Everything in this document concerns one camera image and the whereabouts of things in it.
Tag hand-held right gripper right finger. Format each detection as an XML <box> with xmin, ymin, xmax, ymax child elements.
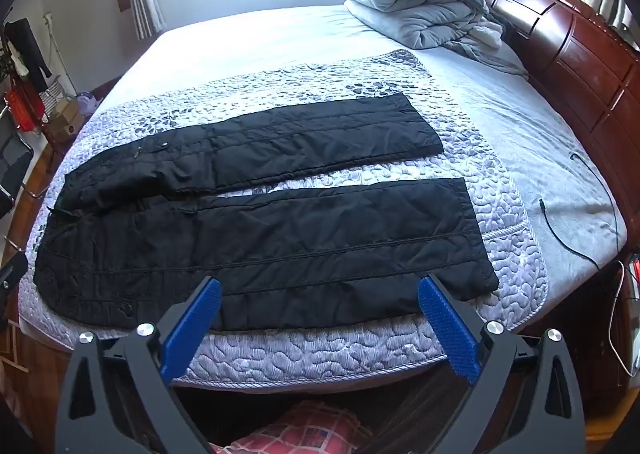
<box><xmin>417</xmin><ymin>274</ymin><xmax>587</xmax><ymax>454</ymax></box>

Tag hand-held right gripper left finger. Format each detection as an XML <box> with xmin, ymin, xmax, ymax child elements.
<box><xmin>54</xmin><ymin>277</ymin><xmax>223</xmax><ymax>454</ymax></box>

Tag black pants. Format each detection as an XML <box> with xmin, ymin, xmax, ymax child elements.
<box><xmin>34</xmin><ymin>93</ymin><xmax>500</xmax><ymax>332</ymax></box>

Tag black metal chair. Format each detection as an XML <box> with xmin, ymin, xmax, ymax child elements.
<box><xmin>0</xmin><ymin>131</ymin><xmax>36</xmax><ymax>215</ymax></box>

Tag red plaid cloth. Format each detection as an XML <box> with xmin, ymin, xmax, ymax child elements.
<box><xmin>210</xmin><ymin>401</ymin><xmax>366</xmax><ymax>454</ymax></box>

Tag cardboard box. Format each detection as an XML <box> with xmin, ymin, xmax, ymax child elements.
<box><xmin>47</xmin><ymin>99</ymin><xmax>86</xmax><ymax>142</ymax></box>

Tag quilted grey bed cover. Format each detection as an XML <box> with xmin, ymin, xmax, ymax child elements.
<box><xmin>17</xmin><ymin>49</ymin><xmax>551</xmax><ymax>392</ymax></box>

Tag red bag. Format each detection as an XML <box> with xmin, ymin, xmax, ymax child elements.
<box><xmin>5</xmin><ymin>88</ymin><xmax>40</xmax><ymax>132</ymax></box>

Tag purple cloth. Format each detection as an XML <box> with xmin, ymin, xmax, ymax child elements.
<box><xmin>76</xmin><ymin>92</ymin><xmax>108</xmax><ymax>121</ymax></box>

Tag wooden coat rack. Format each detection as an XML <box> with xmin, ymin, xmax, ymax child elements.
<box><xmin>0</xmin><ymin>17</ymin><xmax>56</xmax><ymax>145</ymax></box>

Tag black hanging garment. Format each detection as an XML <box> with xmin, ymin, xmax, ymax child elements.
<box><xmin>4</xmin><ymin>18</ymin><xmax>52</xmax><ymax>80</ymax></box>

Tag light grey bed sheet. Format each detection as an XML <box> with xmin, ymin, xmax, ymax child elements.
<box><xmin>90</xmin><ymin>4</ymin><xmax>628</xmax><ymax>290</ymax></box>

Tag folded grey duvet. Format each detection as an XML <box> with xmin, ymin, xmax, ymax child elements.
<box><xmin>345</xmin><ymin>0</ymin><xmax>531</xmax><ymax>80</ymax></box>

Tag black cable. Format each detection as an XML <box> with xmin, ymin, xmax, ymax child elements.
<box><xmin>570</xmin><ymin>151</ymin><xmax>623</xmax><ymax>255</ymax></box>
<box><xmin>537</xmin><ymin>199</ymin><xmax>601</xmax><ymax>271</ymax></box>

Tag white cable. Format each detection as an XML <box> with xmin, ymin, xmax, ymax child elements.
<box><xmin>607</xmin><ymin>259</ymin><xmax>636</xmax><ymax>377</ymax></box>

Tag white wire rack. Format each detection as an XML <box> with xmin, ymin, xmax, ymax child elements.
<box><xmin>39</xmin><ymin>76</ymin><xmax>77</xmax><ymax>110</ymax></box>

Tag dark wooden bed frame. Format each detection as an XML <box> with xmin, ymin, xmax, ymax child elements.
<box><xmin>460</xmin><ymin>0</ymin><xmax>640</xmax><ymax>410</ymax></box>

